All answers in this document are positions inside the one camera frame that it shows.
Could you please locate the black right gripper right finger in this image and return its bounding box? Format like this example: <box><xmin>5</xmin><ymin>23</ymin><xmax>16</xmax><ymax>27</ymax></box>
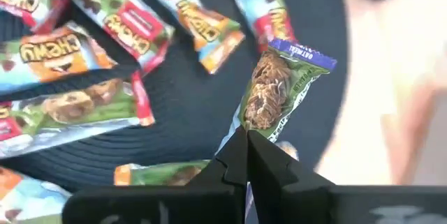
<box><xmin>247</xmin><ymin>130</ymin><xmax>447</xmax><ymax>224</ymax></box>

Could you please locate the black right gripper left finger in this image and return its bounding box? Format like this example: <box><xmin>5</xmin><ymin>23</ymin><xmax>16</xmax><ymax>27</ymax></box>
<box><xmin>61</xmin><ymin>126</ymin><xmax>249</xmax><ymax>224</ymax></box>

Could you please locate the green purple oatmeal bar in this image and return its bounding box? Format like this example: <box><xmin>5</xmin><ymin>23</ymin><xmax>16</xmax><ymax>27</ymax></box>
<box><xmin>215</xmin><ymin>38</ymin><xmax>338</xmax><ymax>155</ymax></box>

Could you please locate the green orange granola bar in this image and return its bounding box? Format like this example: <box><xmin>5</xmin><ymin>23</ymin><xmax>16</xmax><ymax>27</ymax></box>
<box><xmin>113</xmin><ymin>159</ymin><xmax>211</xmax><ymax>186</ymax></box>

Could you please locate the round dark blue woven mat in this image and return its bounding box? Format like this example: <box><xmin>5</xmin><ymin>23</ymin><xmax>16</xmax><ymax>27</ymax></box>
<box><xmin>0</xmin><ymin>0</ymin><xmax>349</xmax><ymax>197</ymax></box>

